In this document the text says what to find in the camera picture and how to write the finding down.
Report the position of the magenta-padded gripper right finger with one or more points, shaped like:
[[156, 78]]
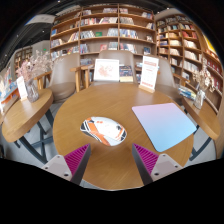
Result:
[[146, 159]]

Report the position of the wide wooden bookshelf unit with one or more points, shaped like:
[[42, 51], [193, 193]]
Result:
[[103, 30]]

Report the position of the curved wooden bookshelf unit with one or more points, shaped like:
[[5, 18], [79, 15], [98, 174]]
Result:
[[190, 50]]

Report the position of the white orange black computer mouse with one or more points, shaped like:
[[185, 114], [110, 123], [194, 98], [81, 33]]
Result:
[[103, 130]]

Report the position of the dark cover book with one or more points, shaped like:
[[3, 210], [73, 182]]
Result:
[[126, 73]]

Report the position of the display table with books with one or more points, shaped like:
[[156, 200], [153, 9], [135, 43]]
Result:
[[6, 95]]

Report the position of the distant wooden bookshelf unit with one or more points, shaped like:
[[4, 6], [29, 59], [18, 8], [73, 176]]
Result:
[[23, 58]]

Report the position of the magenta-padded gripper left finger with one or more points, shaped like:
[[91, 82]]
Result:
[[78, 159]]

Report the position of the pale pink blue mouse pad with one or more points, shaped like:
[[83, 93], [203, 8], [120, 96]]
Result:
[[163, 125]]

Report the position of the small white table sign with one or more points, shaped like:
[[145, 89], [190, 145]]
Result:
[[22, 88]]

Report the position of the white framed floral picture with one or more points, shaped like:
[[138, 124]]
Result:
[[106, 70]]

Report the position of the round wooden side table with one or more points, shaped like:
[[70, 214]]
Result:
[[25, 116], [203, 120]]

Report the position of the beige armchair with wooden arms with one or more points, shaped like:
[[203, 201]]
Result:
[[125, 56], [65, 78], [166, 80]]

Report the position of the light blue book stack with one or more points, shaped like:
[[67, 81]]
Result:
[[139, 65]]

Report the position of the stack of colourful books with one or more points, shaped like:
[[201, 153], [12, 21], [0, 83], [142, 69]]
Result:
[[187, 93]]

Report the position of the glass vase with dried flowers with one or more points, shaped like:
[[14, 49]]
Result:
[[200, 98], [31, 90]]

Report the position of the white hanging ceiling panel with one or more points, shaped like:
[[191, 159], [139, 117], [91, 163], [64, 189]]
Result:
[[41, 19]]

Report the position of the white sign on wooden base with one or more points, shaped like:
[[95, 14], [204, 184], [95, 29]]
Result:
[[149, 71]]

